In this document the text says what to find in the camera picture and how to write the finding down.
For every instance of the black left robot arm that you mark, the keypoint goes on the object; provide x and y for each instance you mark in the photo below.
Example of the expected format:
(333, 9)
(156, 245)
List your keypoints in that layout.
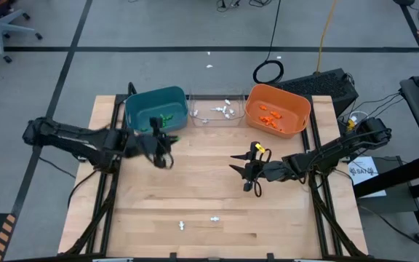
(71, 140)

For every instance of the white printed paper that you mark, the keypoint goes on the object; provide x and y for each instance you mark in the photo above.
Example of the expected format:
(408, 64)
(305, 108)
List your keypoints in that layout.
(371, 183)

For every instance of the clear plastic bin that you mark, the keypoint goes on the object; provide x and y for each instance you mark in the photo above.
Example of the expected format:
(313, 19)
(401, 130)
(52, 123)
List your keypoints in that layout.
(236, 97)

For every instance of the black computer tower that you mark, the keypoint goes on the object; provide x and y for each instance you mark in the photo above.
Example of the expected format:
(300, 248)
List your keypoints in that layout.
(318, 87)

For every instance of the black round stand base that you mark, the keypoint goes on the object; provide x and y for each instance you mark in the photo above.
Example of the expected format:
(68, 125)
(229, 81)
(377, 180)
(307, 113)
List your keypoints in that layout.
(404, 1)

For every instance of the grey office chair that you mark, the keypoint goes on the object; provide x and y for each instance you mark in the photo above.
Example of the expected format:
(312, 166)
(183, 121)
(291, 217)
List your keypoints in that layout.
(0, 25)

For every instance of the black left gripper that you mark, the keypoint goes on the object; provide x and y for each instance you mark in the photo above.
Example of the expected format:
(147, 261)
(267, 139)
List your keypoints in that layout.
(155, 145)

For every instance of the silver mounting plate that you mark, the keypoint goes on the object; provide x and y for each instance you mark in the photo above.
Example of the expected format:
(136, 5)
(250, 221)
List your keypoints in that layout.
(309, 151)

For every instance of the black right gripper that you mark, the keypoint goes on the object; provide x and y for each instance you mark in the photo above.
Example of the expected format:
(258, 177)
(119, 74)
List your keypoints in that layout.
(267, 171)

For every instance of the teal plastic bin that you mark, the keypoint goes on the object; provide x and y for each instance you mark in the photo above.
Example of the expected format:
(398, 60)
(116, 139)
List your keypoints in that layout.
(140, 105)

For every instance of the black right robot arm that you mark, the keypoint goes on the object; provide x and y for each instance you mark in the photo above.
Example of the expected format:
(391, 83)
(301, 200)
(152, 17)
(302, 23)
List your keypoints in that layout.
(337, 149)

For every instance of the black desk leg frame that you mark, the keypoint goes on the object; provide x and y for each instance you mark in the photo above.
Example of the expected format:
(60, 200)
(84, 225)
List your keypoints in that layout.
(395, 177)

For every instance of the orange plastic bin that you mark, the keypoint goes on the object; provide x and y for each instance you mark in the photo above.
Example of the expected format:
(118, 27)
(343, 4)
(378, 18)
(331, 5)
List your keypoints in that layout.
(289, 105)

